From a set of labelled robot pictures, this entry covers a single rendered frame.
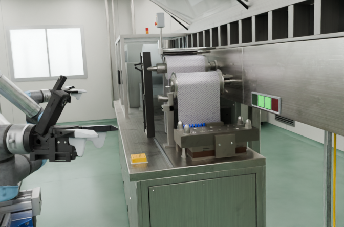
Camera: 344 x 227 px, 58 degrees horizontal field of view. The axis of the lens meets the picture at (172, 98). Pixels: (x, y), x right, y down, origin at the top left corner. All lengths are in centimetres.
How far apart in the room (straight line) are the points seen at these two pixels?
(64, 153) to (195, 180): 85
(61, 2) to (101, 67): 157
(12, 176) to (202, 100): 107
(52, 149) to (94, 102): 645
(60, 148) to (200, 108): 104
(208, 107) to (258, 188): 48
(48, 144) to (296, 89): 88
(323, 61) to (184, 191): 83
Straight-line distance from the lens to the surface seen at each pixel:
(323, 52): 113
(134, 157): 156
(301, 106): 123
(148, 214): 152
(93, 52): 716
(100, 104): 722
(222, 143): 153
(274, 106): 138
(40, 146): 83
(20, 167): 93
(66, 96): 80
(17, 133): 83
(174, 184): 148
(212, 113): 171
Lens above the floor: 140
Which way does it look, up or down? 8 degrees down
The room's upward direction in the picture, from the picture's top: 2 degrees counter-clockwise
